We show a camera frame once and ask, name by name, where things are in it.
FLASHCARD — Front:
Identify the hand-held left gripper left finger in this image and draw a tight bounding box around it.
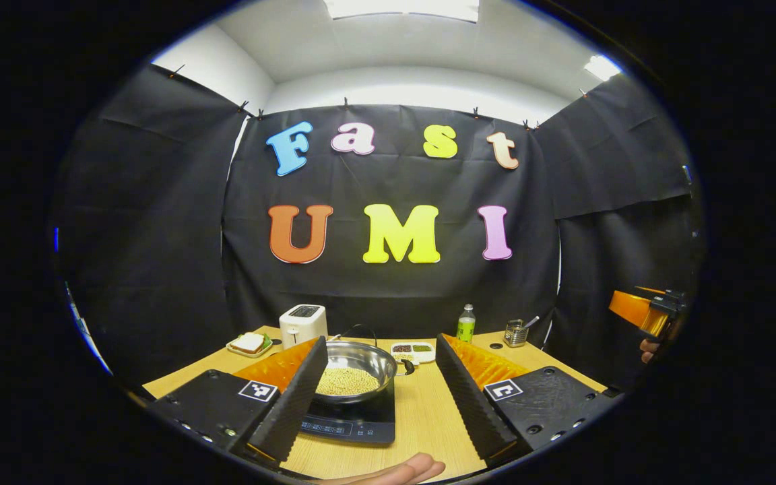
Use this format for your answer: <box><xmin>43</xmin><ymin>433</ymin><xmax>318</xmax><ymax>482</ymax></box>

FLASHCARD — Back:
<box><xmin>149</xmin><ymin>335</ymin><xmax>328</xmax><ymax>465</ymax></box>

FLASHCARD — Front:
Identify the white toaster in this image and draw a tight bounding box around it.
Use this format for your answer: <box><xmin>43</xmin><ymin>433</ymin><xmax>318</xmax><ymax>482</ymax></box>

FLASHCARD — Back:
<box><xmin>279</xmin><ymin>304</ymin><xmax>328</xmax><ymax>348</ymax></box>

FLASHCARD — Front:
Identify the small ceiling light panel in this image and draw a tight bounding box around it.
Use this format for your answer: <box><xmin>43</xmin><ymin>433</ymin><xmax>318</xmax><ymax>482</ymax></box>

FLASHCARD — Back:
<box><xmin>583</xmin><ymin>55</ymin><xmax>622</xmax><ymax>82</ymax></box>

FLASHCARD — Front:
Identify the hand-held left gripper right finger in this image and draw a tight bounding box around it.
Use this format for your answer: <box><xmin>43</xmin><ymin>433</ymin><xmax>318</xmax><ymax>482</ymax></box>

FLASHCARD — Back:
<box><xmin>435</xmin><ymin>333</ymin><xmax>621</xmax><ymax>469</ymax></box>

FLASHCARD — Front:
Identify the pile of soybeans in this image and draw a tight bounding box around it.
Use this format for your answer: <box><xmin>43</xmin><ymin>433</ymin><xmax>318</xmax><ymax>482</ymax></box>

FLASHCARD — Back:
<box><xmin>316</xmin><ymin>367</ymin><xmax>381</xmax><ymax>397</ymax></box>

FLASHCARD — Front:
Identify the green drink bottle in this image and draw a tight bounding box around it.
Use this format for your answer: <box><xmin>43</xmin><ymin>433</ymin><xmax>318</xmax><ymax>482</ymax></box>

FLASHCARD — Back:
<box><xmin>456</xmin><ymin>304</ymin><xmax>476</xmax><ymax>344</ymax></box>

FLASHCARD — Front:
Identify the white compartment dish with beans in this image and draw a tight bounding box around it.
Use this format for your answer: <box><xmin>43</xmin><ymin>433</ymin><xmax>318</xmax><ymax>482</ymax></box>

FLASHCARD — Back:
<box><xmin>391</xmin><ymin>342</ymin><xmax>436</xmax><ymax>365</ymax></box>

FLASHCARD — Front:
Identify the small sandwich plate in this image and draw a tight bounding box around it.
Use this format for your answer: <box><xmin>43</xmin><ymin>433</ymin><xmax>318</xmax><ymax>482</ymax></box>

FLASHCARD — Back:
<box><xmin>226</xmin><ymin>332</ymin><xmax>273</xmax><ymax>358</ymax></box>

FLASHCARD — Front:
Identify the black power cable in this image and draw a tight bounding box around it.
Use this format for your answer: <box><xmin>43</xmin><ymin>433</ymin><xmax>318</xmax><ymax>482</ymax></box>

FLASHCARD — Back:
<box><xmin>337</xmin><ymin>324</ymin><xmax>379</xmax><ymax>348</ymax></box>

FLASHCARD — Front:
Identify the black induction cooktop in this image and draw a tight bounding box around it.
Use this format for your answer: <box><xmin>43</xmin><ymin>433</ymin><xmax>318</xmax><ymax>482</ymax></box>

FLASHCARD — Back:
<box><xmin>299</xmin><ymin>377</ymin><xmax>397</xmax><ymax>445</ymax></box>

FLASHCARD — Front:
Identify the stainless steel pot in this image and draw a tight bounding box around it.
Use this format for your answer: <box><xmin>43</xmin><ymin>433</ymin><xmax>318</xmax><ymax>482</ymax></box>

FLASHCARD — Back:
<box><xmin>314</xmin><ymin>340</ymin><xmax>417</xmax><ymax>405</ymax></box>

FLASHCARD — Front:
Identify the long ceiling light panel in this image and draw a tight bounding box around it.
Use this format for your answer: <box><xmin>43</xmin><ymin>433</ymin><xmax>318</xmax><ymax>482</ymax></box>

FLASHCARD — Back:
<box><xmin>324</xmin><ymin>0</ymin><xmax>480</xmax><ymax>22</ymax></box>

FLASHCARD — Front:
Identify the sandwich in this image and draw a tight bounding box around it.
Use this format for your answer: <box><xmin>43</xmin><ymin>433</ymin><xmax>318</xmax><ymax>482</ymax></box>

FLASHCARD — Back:
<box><xmin>230</xmin><ymin>333</ymin><xmax>267</xmax><ymax>354</ymax></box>

